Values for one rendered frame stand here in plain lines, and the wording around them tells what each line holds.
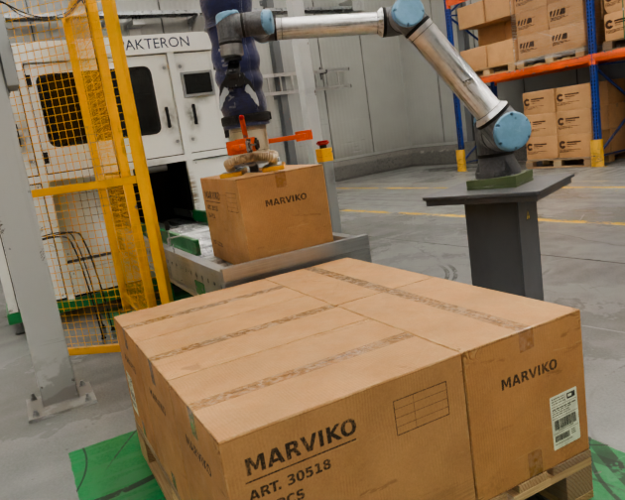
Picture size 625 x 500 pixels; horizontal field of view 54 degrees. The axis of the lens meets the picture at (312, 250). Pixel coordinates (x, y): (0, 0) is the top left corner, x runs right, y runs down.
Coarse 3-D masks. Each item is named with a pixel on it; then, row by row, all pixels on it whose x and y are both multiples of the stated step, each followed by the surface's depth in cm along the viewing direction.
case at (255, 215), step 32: (224, 192) 268; (256, 192) 254; (288, 192) 260; (320, 192) 266; (224, 224) 280; (256, 224) 255; (288, 224) 261; (320, 224) 268; (224, 256) 292; (256, 256) 257
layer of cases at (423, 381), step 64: (128, 320) 212; (192, 320) 201; (256, 320) 190; (320, 320) 180; (384, 320) 172; (448, 320) 164; (512, 320) 157; (576, 320) 158; (128, 384) 224; (192, 384) 146; (256, 384) 140; (320, 384) 135; (384, 384) 132; (448, 384) 140; (512, 384) 150; (576, 384) 161; (192, 448) 139; (256, 448) 120; (320, 448) 126; (384, 448) 134; (448, 448) 142; (512, 448) 152; (576, 448) 163
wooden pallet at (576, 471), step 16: (144, 448) 222; (160, 464) 193; (560, 464) 161; (576, 464) 164; (160, 480) 206; (528, 480) 156; (544, 480) 158; (560, 480) 164; (576, 480) 164; (176, 496) 177; (512, 496) 154; (528, 496) 156; (544, 496) 171; (560, 496) 166; (576, 496) 165; (592, 496) 168
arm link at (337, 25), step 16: (304, 16) 248; (320, 16) 247; (336, 16) 246; (352, 16) 246; (368, 16) 246; (384, 16) 244; (288, 32) 247; (304, 32) 247; (320, 32) 247; (336, 32) 248; (352, 32) 248; (368, 32) 249; (384, 32) 247
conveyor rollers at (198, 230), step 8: (192, 224) 462; (200, 224) 456; (176, 232) 430; (184, 232) 423; (192, 232) 417; (200, 232) 410; (208, 232) 403; (200, 240) 374; (208, 240) 367; (200, 248) 346; (208, 248) 339; (200, 256) 319; (208, 256) 312; (224, 264) 287; (232, 264) 288
